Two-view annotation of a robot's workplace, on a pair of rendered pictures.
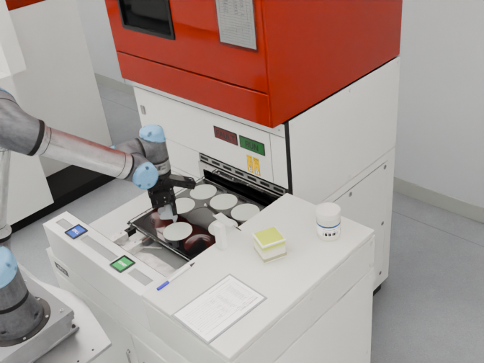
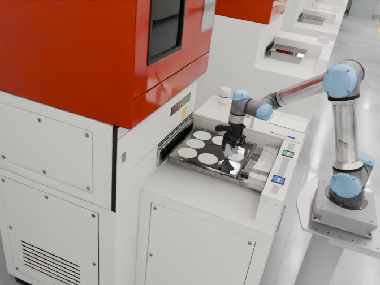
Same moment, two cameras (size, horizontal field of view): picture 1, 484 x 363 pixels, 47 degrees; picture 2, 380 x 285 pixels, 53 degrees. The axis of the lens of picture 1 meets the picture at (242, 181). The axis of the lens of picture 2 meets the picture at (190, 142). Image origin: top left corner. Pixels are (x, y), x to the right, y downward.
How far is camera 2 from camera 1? 2.98 m
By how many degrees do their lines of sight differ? 95
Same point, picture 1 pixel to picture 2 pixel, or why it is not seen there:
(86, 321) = (309, 189)
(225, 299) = (283, 121)
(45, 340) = not seen: hidden behind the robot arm
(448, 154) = not seen: outside the picture
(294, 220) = (217, 110)
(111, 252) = (281, 162)
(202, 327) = (302, 125)
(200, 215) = (214, 149)
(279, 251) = not seen: hidden behind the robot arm
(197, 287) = (283, 129)
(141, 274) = (288, 147)
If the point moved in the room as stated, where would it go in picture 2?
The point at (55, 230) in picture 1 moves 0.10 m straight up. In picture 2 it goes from (284, 191) to (289, 171)
